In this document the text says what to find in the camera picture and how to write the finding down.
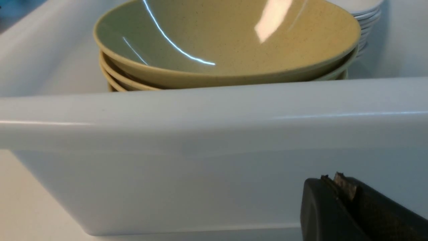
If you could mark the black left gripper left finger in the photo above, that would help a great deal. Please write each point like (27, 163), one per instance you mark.
(323, 217)

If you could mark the stack of olive bowls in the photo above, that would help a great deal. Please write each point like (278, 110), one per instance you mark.
(120, 81)

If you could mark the large white plastic tub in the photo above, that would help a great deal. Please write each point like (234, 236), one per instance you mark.
(216, 160)

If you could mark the stack of white sauce dishes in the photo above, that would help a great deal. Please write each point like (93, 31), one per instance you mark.
(367, 13)

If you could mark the olive noodle bowl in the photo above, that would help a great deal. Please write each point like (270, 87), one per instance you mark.
(179, 44)

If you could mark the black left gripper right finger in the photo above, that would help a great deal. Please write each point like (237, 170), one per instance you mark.
(379, 217)

